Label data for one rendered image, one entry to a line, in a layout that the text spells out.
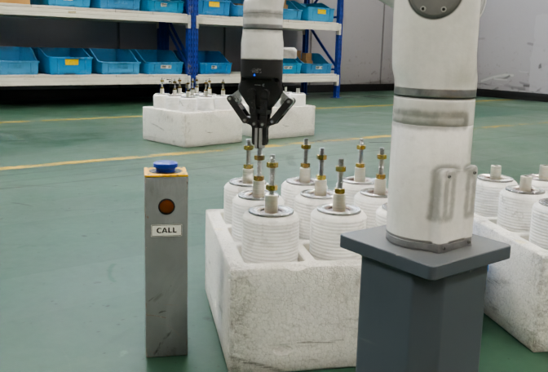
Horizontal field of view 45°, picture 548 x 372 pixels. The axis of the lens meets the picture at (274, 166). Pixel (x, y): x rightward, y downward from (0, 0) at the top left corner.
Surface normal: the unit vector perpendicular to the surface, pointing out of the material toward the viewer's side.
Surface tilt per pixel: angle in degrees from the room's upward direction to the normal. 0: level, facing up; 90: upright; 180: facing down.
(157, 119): 90
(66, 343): 0
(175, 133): 90
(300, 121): 90
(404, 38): 92
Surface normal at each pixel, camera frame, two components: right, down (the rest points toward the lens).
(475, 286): 0.60, 0.16
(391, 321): -0.80, 0.09
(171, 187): 0.20, 0.18
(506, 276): -0.98, 0.00
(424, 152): -0.39, 0.15
